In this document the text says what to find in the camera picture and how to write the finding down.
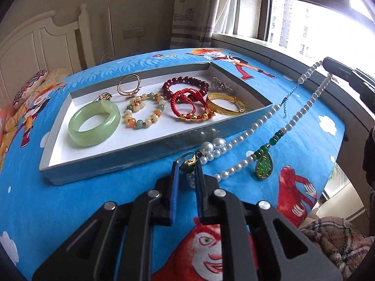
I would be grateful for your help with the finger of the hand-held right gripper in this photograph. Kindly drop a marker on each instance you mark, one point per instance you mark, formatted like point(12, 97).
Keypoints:
point(339, 67)

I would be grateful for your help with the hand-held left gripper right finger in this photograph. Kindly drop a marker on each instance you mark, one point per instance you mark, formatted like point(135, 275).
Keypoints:
point(200, 187)

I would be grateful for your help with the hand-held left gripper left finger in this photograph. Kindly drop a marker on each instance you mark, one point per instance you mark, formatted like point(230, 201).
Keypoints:
point(175, 187)

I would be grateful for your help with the white shallow tray box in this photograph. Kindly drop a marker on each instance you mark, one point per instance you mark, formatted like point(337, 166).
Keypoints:
point(175, 127)

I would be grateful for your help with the wide gold bangle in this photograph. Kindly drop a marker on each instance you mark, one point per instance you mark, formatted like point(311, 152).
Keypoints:
point(216, 106)

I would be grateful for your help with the thin gold bangle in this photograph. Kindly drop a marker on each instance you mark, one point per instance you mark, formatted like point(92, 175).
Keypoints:
point(131, 94)

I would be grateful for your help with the window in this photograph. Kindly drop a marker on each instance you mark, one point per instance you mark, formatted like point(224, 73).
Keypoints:
point(293, 20)

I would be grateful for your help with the blue cartoon printed blanket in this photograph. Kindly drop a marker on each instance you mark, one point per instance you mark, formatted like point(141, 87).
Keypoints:
point(88, 210)

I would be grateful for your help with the green jade bangle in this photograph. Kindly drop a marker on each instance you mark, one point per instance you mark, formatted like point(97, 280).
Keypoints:
point(88, 139)

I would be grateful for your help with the small gold pendant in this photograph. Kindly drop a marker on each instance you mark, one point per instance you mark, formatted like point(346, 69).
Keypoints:
point(104, 96)

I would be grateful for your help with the plaid fuzzy coat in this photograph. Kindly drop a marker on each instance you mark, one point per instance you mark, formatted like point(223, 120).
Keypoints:
point(331, 240)

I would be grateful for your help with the printed curtain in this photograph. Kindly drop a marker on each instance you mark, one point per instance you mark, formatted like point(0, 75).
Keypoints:
point(190, 11)

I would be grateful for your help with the patterned pillow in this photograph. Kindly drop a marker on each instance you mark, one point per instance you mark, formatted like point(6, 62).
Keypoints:
point(32, 85)

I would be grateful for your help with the white wooden headboard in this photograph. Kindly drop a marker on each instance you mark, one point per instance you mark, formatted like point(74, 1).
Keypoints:
point(44, 44)

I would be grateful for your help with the wall socket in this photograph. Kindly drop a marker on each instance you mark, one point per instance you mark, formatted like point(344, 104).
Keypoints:
point(134, 32)

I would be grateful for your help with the thin white wall pipe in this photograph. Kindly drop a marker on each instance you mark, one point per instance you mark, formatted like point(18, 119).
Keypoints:
point(110, 29)

